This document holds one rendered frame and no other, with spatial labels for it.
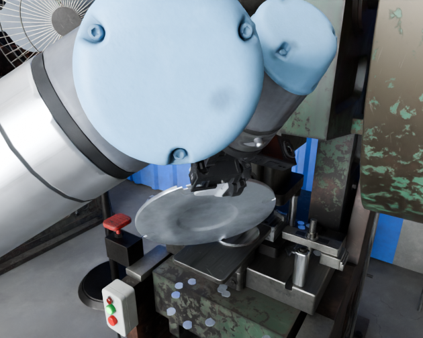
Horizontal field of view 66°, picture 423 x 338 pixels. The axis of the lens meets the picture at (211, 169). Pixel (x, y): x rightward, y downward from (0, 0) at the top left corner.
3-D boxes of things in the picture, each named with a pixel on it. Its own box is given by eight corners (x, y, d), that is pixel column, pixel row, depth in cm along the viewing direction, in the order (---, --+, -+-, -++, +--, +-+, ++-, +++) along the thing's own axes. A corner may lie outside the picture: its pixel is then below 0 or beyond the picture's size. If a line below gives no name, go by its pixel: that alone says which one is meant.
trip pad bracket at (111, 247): (133, 300, 97) (127, 245, 90) (111, 287, 102) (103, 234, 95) (148, 288, 102) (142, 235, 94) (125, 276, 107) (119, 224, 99)
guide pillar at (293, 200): (293, 227, 95) (298, 183, 89) (286, 224, 96) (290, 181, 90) (296, 223, 96) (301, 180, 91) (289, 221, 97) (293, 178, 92)
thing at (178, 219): (106, 210, 57) (106, 206, 57) (168, 255, 81) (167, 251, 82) (266, 161, 53) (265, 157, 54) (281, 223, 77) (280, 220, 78)
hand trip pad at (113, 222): (117, 251, 92) (114, 227, 89) (103, 243, 95) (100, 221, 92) (135, 239, 98) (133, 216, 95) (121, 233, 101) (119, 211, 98)
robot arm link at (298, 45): (244, -23, 26) (340, 0, 28) (213, 70, 36) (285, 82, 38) (248, 51, 23) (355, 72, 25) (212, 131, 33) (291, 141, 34)
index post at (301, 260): (303, 288, 76) (307, 253, 72) (290, 283, 77) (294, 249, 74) (307, 281, 78) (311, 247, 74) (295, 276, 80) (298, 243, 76)
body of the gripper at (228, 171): (180, 149, 50) (195, 102, 39) (233, 143, 52) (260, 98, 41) (190, 196, 47) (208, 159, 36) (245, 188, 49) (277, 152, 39)
